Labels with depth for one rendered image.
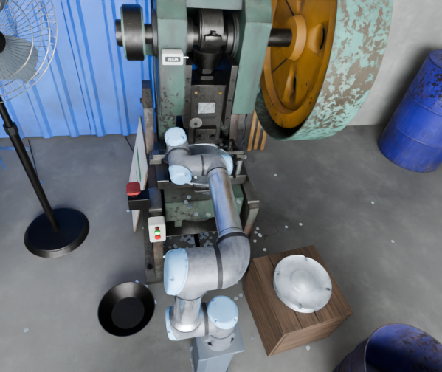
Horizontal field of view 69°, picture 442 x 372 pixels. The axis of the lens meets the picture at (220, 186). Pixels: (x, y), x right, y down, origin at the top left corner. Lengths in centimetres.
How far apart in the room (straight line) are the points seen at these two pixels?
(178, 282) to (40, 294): 140
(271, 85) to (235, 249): 98
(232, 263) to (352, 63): 69
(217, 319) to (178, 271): 43
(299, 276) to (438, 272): 124
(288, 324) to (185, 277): 89
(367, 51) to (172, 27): 62
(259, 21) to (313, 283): 121
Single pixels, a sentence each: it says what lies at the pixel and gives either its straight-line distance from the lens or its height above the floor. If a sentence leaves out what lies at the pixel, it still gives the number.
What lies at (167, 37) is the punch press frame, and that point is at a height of 137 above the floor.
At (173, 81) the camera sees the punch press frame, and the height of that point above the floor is 121.
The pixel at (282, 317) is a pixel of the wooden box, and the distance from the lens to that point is 164.
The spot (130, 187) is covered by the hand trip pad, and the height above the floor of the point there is 76.
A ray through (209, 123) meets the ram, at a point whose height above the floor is 98.
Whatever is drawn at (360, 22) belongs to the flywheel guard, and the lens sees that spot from 111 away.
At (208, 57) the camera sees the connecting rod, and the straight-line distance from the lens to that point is 132.
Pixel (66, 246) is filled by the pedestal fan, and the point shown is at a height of 3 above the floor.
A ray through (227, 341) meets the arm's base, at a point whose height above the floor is 50.
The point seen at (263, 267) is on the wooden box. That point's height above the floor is 35.
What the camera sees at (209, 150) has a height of 78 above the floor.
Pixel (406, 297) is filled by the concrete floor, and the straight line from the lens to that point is 245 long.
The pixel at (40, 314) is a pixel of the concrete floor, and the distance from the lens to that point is 209.
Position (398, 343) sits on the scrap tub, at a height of 31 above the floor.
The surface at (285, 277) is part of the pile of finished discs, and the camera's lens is 170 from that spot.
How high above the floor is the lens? 182
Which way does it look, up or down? 46 degrees down
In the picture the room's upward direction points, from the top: 9 degrees clockwise
